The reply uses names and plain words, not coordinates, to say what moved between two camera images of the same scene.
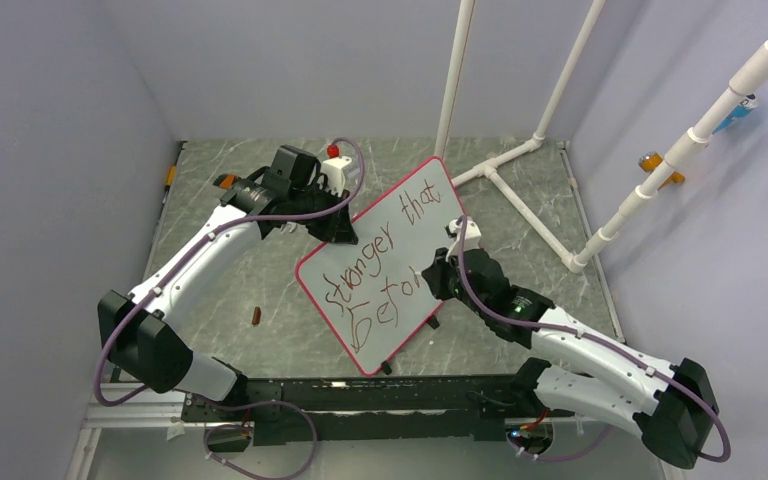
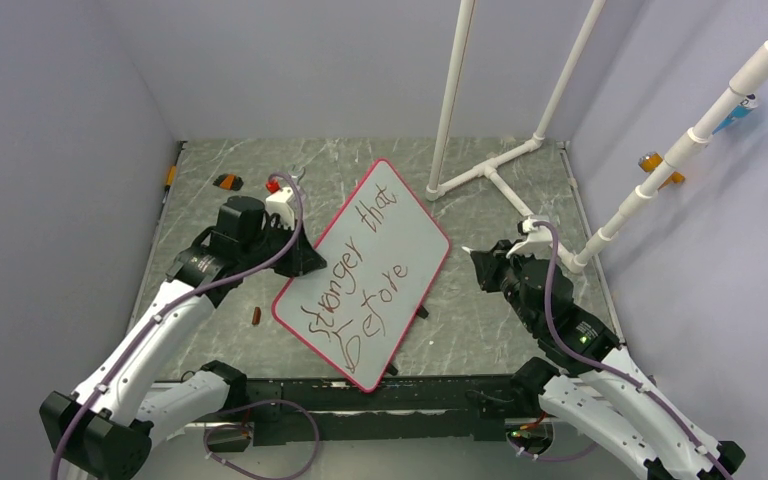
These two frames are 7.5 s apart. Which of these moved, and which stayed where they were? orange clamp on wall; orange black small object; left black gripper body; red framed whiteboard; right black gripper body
Moved: red framed whiteboard; right black gripper body; left black gripper body
Stayed: orange clamp on wall; orange black small object
